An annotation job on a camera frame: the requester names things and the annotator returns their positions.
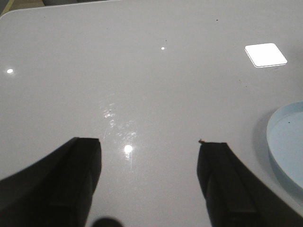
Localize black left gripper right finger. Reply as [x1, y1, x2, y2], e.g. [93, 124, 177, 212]
[196, 140, 303, 227]

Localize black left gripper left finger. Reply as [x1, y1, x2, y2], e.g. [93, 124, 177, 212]
[0, 137, 102, 227]

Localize light blue round plate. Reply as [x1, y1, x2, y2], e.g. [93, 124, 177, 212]
[266, 102, 303, 196]

